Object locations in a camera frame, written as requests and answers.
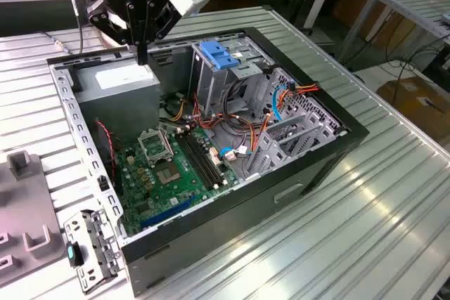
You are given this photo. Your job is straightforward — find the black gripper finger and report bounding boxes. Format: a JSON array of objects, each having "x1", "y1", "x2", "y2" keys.
[
  {"x1": 142, "y1": 0, "x2": 184, "y2": 66},
  {"x1": 86, "y1": 0, "x2": 145, "y2": 66}
]

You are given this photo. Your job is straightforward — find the orange red power wire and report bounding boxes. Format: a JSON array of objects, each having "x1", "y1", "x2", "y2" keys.
[{"x1": 277, "y1": 80, "x2": 321, "y2": 111}]

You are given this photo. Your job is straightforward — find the grey metal disk bay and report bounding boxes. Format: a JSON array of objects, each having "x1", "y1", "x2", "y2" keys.
[{"x1": 242, "y1": 67, "x2": 349, "y2": 181}]

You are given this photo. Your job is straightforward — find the blue plastic drive latch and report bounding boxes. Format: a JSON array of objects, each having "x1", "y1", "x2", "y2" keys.
[{"x1": 198, "y1": 41, "x2": 242, "y2": 71}]

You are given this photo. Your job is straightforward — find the grey optical drive cage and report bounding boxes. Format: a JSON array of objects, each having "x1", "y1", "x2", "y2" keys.
[{"x1": 188, "y1": 34, "x2": 278, "y2": 117}]

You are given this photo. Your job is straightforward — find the grey power supply unit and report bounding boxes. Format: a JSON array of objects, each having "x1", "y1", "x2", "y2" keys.
[{"x1": 72, "y1": 57, "x2": 162, "y2": 143}]

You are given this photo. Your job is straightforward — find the black case fan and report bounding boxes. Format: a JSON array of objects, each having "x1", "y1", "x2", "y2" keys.
[{"x1": 94, "y1": 119, "x2": 124, "y2": 195}]

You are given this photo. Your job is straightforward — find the metal socket cover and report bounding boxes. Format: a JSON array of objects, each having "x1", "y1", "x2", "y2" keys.
[{"x1": 137, "y1": 129, "x2": 176, "y2": 168}]

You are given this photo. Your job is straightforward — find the black RAM slot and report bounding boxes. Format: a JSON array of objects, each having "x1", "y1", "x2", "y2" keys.
[
  {"x1": 184, "y1": 130, "x2": 226, "y2": 185},
  {"x1": 174, "y1": 133, "x2": 216, "y2": 190}
]

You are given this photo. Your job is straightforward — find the CPU socket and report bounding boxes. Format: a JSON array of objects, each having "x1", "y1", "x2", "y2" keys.
[{"x1": 154, "y1": 161, "x2": 184, "y2": 187}]

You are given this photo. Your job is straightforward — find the green motherboard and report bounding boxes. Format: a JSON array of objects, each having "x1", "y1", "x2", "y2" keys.
[{"x1": 114, "y1": 126, "x2": 242, "y2": 237}]

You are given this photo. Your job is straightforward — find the blue expansion slot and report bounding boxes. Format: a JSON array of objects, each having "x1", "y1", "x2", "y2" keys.
[{"x1": 139, "y1": 194, "x2": 198, "y2": 230}]

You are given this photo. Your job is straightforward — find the grey parts rack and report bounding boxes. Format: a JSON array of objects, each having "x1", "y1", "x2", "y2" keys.
[{"x1": 0, "y1": 150, "x2": 67, "y2": 287}]

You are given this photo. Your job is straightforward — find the black PC case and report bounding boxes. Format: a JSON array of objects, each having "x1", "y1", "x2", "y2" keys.
[{"x1": 46, "y1": 26, "x2": 371, "y2": 298}]

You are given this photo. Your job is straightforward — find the metal slat side table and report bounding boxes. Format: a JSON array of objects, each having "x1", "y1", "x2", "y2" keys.
[{"x1": 337, "y1": 0, "x2": 450, "y2": 65}]

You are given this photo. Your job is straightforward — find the brown cardboard box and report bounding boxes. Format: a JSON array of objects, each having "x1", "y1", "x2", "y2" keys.
[{"x1": 375, "y1": 77, "x2": 450, "y2": 139}]

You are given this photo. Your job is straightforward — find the grey cable metal connector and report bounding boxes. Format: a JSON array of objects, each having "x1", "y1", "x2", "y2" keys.
[{"x1": 38, "y1": 31, "x2": 77, "y2": 56}]

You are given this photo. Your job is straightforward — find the red black fan wire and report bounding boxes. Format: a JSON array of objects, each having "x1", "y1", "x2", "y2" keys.
[{"x1": 95, "y1": 120, "x2": 117, "y2": 178}]

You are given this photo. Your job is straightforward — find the orange black wire bundle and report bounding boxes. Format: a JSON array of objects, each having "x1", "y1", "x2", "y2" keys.
[{"x1": 157, "y1": 91, "x2": 278, "y2": 160}]

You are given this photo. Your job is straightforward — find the blue data wire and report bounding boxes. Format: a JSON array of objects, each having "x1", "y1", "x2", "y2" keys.
[{"x1": 272, "y1": 84, "x2": 295, "y2": 124}]

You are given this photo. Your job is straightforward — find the white connector front panel wire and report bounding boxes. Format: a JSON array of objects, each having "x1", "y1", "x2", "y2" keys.
[{"x1": 217, "y1": 145, "x2": 255, "y2": 164}]

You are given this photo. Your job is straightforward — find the metal rear slot bracket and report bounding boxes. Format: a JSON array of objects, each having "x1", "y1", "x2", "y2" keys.
[{"x1": 63, "y1": 208, "x2": 123, "y2": 294}]

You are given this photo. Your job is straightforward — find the black teal bracket latch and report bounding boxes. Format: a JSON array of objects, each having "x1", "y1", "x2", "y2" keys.
[{"x1": 65, "y1": 242, "x2": 85, "y2": 268}]

